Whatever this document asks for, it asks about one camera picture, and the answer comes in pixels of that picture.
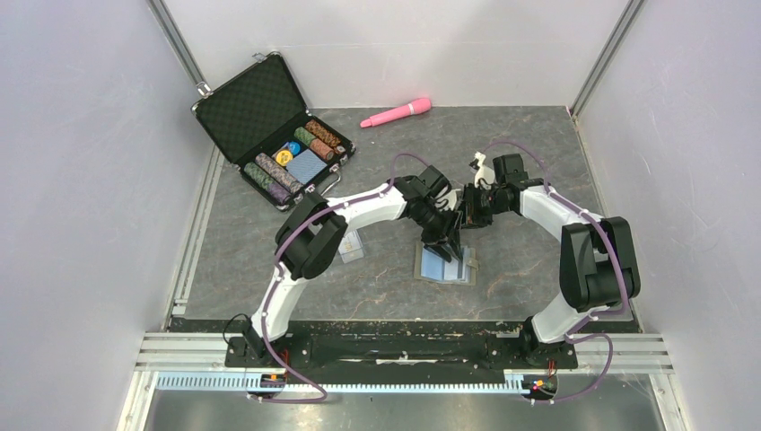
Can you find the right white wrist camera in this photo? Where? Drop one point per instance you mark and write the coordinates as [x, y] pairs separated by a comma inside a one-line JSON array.
[[483, 175]]

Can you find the pink wand massager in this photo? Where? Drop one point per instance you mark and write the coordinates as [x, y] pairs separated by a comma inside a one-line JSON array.
[[415, 107]]

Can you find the aluminium frame rail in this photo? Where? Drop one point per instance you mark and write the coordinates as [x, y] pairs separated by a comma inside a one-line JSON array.
[[205, 352]]

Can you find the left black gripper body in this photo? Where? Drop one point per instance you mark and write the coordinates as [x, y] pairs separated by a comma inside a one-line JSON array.
[[435, 228]]

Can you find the clear acrylic card stand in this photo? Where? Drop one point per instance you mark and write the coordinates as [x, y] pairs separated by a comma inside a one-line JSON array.
[[351, 247]]

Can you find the white slotted cable duct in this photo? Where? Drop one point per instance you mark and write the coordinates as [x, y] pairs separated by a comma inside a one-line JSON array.
[[258, 383]]

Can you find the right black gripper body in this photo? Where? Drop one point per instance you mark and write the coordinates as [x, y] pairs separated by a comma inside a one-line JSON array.
[[478, 206]]

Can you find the beige leather card holder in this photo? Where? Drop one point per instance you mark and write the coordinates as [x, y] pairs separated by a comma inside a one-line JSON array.
[[473, 263]]

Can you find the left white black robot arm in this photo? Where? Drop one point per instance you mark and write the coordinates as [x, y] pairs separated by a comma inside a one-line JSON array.
[[309, 240]]

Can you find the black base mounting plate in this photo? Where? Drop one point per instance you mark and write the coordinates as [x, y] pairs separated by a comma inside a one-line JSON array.
[[395, 352]]

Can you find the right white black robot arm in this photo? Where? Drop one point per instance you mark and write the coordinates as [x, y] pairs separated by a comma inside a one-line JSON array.
[[598, 270]]

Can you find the black poker chip case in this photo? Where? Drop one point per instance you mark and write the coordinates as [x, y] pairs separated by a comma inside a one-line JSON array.
[[262, 125]]

